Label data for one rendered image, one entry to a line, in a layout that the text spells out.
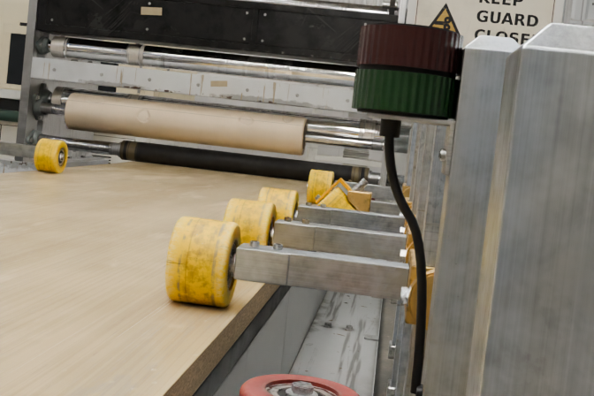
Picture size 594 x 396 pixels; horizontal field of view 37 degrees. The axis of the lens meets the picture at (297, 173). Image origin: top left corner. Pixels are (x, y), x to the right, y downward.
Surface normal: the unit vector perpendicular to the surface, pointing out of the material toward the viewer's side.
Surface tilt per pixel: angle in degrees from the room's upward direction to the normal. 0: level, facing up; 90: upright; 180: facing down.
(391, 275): 90
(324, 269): 90
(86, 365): 0
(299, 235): 90
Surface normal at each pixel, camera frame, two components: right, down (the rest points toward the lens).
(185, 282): -0.14, 0.36
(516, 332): -0.11, 0.04
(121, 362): 0.11, -0.99
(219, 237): -0.01, -0.65
